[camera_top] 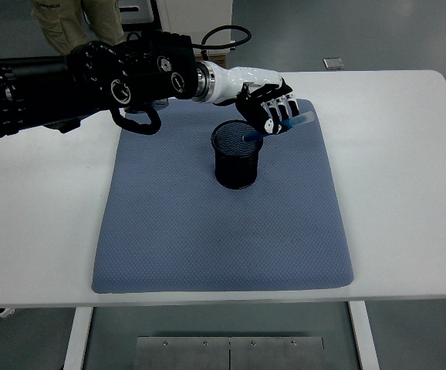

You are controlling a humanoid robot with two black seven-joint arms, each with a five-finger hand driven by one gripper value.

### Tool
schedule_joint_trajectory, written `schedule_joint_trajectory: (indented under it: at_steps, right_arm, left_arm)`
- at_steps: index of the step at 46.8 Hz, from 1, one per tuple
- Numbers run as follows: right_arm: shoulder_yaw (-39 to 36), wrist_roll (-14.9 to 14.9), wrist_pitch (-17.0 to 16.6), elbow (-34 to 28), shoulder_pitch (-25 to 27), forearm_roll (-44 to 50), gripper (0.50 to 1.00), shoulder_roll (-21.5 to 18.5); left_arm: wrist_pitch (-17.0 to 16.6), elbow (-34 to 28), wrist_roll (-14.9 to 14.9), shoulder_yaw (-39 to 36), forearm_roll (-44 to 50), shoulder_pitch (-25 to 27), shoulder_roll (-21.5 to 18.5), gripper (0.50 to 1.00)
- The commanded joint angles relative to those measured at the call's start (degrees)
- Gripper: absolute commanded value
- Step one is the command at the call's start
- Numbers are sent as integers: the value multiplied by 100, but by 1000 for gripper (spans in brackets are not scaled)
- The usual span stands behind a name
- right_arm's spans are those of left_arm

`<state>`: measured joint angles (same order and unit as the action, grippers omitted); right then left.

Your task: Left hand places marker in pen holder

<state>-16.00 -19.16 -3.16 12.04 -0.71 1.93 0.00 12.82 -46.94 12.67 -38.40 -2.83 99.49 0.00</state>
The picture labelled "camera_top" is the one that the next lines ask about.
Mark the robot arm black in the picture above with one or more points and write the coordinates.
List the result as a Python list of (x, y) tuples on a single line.
[(92, 81)]

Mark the small white black object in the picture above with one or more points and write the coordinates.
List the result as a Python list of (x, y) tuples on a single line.
[(4, 312)]

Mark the black mesh pen holder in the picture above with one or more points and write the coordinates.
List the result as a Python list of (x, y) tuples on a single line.
[(236, 169)]

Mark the brown cardboard box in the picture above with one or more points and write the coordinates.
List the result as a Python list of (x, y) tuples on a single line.
[(220, 59)]

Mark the white table leg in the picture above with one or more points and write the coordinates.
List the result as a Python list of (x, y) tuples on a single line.
[(77, 339), (363, 339)]

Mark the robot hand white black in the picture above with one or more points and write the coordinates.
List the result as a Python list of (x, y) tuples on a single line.
[(246, 83)]

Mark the blue marker pen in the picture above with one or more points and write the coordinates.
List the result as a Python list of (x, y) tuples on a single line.
[(300, 119)]

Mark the person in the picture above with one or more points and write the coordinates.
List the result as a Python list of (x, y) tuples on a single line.
[(65, 23)]

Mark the blue-grey textured mat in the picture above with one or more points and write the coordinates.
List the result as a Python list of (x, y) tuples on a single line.
[(223, 239)]

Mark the grey floor socket plate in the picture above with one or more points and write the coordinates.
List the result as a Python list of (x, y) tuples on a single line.
[(332, 63)]

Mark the grey metal plate with screws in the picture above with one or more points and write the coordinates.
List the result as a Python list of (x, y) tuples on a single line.
[(277, 354), (180, 354)]

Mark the grey equipment frame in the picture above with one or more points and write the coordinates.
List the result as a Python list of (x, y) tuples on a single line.
[(142, 13)]

